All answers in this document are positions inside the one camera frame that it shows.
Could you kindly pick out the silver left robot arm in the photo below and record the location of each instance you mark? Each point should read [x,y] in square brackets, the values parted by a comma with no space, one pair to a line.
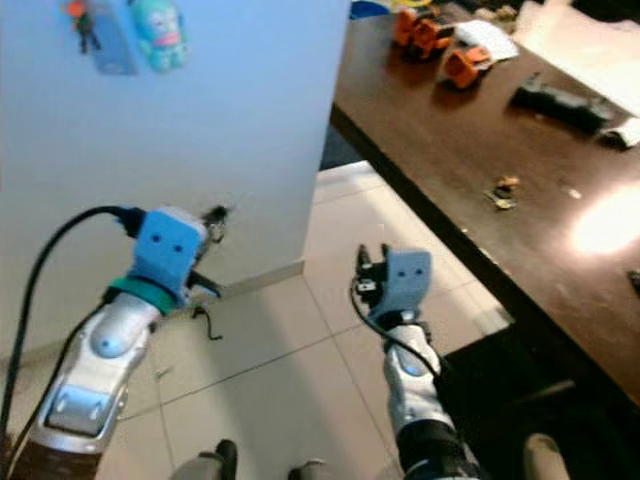
[105,345]

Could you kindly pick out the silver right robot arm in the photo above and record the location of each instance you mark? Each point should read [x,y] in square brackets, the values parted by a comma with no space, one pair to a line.
[415,390]

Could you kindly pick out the small brass key bunch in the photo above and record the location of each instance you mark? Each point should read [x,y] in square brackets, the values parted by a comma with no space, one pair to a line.
[503,192]

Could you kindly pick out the dark brown wooden table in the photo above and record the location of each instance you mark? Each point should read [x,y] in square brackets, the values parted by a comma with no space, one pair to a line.
[480,150]

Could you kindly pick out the grey robot right leg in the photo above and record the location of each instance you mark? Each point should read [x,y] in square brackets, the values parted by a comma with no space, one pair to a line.
[320,471]

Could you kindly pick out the grey robot leg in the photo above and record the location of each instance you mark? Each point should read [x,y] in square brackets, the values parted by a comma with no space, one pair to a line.
[320,471]
[200,464]

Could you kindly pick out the teal toy figure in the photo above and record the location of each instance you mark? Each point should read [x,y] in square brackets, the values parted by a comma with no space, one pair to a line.
[160,35]

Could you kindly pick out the orange connector with black cap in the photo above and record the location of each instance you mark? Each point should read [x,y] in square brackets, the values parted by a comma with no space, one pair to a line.
[465,68]

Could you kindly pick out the small orange black connector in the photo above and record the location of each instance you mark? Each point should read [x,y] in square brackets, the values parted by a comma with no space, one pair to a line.
[405,27]

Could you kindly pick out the long black tool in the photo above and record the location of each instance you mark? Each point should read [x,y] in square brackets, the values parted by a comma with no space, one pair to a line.
[555,105]

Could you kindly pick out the white plastic bag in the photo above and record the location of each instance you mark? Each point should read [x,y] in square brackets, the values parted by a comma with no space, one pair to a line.
[490,40]

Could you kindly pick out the grey robot left leg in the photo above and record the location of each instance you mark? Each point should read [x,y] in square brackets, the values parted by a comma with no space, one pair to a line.
[200,464]

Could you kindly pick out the beige chair leg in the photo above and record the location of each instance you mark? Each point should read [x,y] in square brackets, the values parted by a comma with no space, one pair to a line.
[547,460]

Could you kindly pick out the large white sheet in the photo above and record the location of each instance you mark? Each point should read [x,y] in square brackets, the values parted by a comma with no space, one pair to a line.
[585,45]

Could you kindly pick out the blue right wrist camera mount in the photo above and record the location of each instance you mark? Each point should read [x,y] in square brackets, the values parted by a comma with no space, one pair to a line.
[412,282]

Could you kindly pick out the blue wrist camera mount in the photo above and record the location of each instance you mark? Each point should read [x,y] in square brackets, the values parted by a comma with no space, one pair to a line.
[165,250]
[412,282]

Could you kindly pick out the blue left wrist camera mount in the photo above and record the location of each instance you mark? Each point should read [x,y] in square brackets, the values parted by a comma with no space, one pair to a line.
[165,250]

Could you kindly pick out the blue wall hook strip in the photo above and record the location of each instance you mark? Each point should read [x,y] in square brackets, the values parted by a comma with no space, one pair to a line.
[117,45]

